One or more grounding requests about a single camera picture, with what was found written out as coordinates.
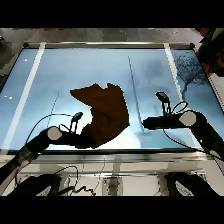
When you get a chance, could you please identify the black cable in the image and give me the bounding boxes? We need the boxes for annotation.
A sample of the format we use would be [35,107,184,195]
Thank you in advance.
[54,164,98,197]
[25,112,74,145]
[162,128,219,157]

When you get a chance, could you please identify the heap of clothes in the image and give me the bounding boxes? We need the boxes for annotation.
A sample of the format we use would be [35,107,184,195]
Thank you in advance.
[196,27,224,78]

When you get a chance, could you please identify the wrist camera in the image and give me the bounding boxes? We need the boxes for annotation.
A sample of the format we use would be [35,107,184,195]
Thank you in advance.
[155,91,172,116]
[69,111,84,134]

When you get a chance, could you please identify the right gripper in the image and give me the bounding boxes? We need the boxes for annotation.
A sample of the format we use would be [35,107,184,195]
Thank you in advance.
[142,115,170,131]

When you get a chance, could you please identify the brown garment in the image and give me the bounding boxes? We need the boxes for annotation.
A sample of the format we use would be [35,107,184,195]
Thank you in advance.
[69,82,131,150]

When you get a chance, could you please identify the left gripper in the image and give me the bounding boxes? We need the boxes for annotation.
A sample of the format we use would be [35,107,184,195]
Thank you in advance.
[68,132,98,150]

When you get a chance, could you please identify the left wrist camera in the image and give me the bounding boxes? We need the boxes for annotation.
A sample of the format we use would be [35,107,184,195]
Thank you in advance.
[69,111,84,134]

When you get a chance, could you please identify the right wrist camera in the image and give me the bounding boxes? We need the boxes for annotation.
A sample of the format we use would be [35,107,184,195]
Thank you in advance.
[155,91,172,116]

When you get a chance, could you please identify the silver frame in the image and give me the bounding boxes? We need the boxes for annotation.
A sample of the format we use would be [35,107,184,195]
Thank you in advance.
[0,41,224,197]

